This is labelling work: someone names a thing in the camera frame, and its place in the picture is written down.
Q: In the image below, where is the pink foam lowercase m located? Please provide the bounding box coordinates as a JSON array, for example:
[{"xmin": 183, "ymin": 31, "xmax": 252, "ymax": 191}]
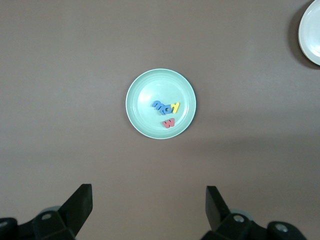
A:
[{"xmin": 161, "ymin": 118, "xmax": 175, "ymax": 129}]

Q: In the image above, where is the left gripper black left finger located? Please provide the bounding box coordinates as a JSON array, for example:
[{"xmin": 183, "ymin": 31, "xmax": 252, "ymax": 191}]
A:
[{"xmin": 0, "ymin": 184, "xmax": 94, "ymax": 240}]

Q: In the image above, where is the blue foam lowercase a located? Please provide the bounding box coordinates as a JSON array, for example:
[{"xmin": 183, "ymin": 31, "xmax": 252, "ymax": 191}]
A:
[{"xmin": 158, "ymin": 104, "xmax": 173, "ymax": 116}]

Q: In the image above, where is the blue foam lowercase m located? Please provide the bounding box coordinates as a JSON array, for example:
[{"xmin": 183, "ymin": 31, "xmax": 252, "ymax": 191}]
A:
[{"xmin": 151, "ymin": 100, "xmax": 165, "ymax": 111}]

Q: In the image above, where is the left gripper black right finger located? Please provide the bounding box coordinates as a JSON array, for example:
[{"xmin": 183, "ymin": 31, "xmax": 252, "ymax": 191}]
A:
[{"xmin": 199, "ymin": 186, "xmax": 309, "ymax": 240}]

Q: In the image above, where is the beige plate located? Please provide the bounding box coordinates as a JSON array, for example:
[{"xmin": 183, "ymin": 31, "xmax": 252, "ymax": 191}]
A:
[{"xmin": 298, "ymin": 0, "xmax": 320, "ymax": 66}]

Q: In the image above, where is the brown table cover sheet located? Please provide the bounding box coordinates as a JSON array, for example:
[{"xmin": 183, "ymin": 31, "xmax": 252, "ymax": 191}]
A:
[{"xmin": 0, "ymin": 0, "xmax": 320, "ymax": 240}]

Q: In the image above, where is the green plate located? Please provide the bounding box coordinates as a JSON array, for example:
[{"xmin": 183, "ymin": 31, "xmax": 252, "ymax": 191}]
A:
[{"xmin": 125, "ymin": 68, "xmax": 197, "ymax": 140}]

